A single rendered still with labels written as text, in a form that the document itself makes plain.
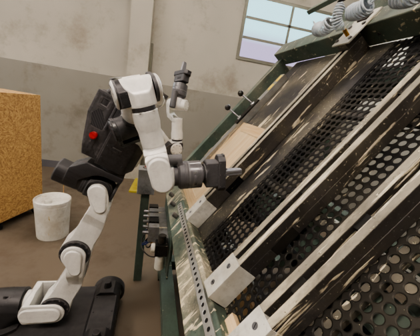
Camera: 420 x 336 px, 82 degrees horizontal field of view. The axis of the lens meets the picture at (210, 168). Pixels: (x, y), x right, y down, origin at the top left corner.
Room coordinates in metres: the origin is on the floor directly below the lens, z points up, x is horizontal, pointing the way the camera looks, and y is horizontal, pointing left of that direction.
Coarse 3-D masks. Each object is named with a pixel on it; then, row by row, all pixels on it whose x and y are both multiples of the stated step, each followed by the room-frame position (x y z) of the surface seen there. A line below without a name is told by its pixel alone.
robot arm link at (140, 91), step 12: (120, 84) 0.65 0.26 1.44; (132, 84) 0.66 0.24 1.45; (144, 84) 0.67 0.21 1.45; (120, 96) 0.64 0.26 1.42; (132, 96) 0.65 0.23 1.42; (144, 96) 0.65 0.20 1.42; (132, 108) 0.65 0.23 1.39; (144, 108) 0.65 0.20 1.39; (156, 108) 0.69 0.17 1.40; (144, 120) 0.65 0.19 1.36; (156, 120) 0.67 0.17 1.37; (144, 132) 0.66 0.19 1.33; (156, 132) 0.67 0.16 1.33; (144, 144) 0.67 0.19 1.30; (156, 144) 0.67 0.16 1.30
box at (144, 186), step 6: (138, 174) 1.57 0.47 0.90; (144, 174) 1.58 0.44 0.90; (138, 180) 1.57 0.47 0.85; (144, 180) 1.58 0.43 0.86; (138, 186) 1.57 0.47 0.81; (144, 186) 1.58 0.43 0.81; (150, 186) 1.59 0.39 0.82; (138, 192) 1.57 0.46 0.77; (144, 192) 1.58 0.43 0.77; (150, 192) 1.59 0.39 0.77
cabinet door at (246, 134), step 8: (240, 128) 1.52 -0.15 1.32; (248, 128) 1.42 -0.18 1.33; (256, 128) 1.34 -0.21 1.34; (232, 136) 1.51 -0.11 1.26; (240, 136) 1.43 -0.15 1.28; (248, 136) 1.34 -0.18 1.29; (256, 136) 1.26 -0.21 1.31; (224, 144) 1.51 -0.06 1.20; (232, 144) 1.42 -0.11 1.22; (240, 144) 1.34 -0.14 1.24; (248, 144) 1.26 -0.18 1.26; (216, 152) 1.51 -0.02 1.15; (224, 152) 1.42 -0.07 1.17; (232, 152) 1.33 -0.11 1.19; (240, 152) 1.26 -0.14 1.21; (232, 160) 1.25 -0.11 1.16; (184, 192) 1.39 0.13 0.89; (192, 192) 1.30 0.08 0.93; (200, 192) 1.23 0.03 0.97; (192, 200) 1.22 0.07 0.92
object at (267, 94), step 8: (280, 80) 1.60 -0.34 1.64; (272, 88) 1.59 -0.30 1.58; (264, 96) 1.58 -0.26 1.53; (256, 104) 1.57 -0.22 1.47; (264, 104) 1.59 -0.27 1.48; (256, 112) 1.57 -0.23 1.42; (248, 120) 1.56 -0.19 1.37; (232, 128) 1.56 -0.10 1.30; (224, 136) 1.55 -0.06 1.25; (216, 144) 1.55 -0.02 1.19; (208, 152) 1.55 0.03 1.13
